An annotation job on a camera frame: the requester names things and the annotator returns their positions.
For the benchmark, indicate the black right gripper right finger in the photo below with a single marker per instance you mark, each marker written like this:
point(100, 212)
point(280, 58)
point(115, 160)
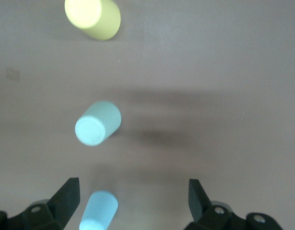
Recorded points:
point(200, 206)

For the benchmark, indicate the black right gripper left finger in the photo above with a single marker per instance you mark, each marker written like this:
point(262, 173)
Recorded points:
point(63, 206)

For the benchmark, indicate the mint green plastic cup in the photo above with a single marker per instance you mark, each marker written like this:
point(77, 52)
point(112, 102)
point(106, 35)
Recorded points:
point(97, 124)

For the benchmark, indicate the yellow plastic cup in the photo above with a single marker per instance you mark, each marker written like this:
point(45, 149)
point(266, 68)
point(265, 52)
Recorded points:
point(94, 16)

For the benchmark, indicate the light blue plastic cup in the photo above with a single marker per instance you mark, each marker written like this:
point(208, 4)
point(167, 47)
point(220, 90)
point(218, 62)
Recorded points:
point(99, 210)

